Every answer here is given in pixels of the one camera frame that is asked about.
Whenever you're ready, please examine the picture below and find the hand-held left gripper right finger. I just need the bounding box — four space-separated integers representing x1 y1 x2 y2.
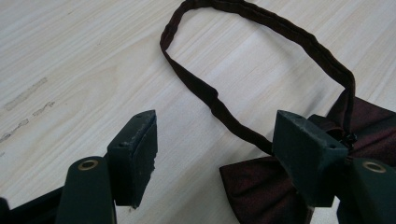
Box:
272 109 349 208

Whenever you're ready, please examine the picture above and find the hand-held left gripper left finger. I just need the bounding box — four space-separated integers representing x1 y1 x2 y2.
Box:
106 109 158 209

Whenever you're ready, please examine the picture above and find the dark maroon bow tie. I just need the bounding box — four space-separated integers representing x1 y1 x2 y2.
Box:
159 0 396 224

